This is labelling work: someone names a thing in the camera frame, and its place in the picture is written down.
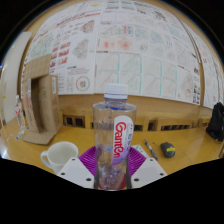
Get white ceramic mug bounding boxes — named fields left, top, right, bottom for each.
left=39, top=140, right=80, bottom=175

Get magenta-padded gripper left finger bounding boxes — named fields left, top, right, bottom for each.
left=56, top=145, right=99, bottom=189

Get clear plastic water bottle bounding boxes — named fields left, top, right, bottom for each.
left=92, top=83, right=138, bottom=191

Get black bag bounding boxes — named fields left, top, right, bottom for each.
left=205, top=101, right=224, bottom=143

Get white remote control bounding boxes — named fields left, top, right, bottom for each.
left=132, top=143, right=150, bottom=159

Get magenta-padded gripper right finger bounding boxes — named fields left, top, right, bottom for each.
left=126, top=146, right=168, bottom=190

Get printed paper wall posters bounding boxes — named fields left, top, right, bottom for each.
left=24, top=0, right=224, bottom=109

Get brown cardboard box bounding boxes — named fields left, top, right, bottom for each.
left=21, top=54, right=64, bottom=146

